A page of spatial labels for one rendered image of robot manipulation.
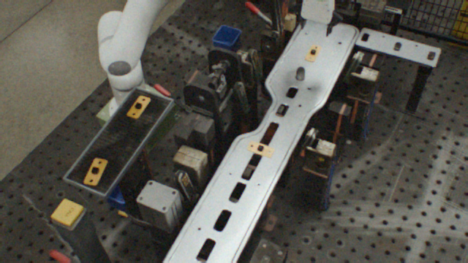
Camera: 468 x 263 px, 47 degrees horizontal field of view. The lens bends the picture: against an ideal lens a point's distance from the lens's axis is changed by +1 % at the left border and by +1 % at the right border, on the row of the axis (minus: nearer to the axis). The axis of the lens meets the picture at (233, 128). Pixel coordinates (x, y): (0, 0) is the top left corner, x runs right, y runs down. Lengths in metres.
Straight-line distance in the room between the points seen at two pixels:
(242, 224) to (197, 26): 1.23
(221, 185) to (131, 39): 0.53
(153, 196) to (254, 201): 0.30
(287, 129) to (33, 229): 0.96
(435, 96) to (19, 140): 2.18
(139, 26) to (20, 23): 2.31
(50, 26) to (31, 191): 1.89
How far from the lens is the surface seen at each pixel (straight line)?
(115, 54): 1.72
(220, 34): 2.41
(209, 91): 1.61
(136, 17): 1.68
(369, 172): 2.05
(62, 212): 1.49
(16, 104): 3.43
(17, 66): 3.65
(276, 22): 1.93
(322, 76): 1.91
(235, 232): 1.55
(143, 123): 1.60
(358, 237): 1.92
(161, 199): 1.50
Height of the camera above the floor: 2.39
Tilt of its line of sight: 53 degrees down
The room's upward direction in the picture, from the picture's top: 3 degrees counter-clockwise
